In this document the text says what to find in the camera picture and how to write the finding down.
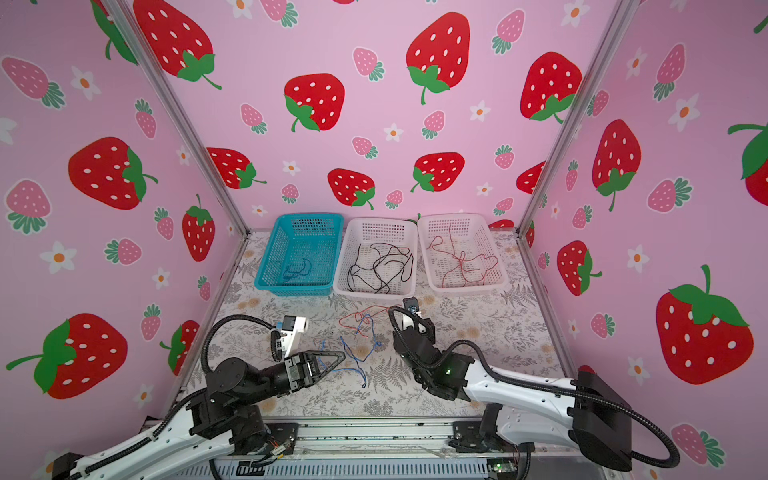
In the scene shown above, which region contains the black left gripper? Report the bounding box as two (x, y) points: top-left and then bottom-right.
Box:
(243, 352), (342, 411)

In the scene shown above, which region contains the thin black cable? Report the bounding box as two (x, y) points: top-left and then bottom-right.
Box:
(383, 249), (416, 294)
(353, 239), (415, 292)
(346, 241), (397, 294)

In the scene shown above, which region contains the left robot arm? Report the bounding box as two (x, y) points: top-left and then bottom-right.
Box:
(52, 316), (346, 479)

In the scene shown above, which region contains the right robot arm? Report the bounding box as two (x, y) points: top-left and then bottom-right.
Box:
(387, 306), (681, 472)

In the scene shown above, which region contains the white middle plastic basket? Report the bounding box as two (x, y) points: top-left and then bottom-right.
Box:
(333, 218), (419, 304)

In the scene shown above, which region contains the white plastic basket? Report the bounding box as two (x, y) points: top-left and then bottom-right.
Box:
(417, 213), (509, 296)
(333, 218), (419, 304)

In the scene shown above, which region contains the white right plastic basket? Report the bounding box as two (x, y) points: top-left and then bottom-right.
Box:
(417, 213), (509, 296)

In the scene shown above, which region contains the floral table mat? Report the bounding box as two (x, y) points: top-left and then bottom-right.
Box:
(216, 231), (564, 418)

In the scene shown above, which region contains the teal plastic basket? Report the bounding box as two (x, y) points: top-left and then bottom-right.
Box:
(254, 213), (344, 297)

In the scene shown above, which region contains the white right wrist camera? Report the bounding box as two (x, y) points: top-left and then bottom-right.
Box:
(401, 297), (420, 330)

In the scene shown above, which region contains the right aluminium corner post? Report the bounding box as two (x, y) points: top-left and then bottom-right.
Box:
(517, 0), (640, 237)

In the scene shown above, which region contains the aluminium corner post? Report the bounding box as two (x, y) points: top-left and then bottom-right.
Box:
(105, 0), (250, 238)
(517, 0), (640, 237)

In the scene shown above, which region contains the left aluminium corner post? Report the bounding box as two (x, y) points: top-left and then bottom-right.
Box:
(105, 0), (250, 238)

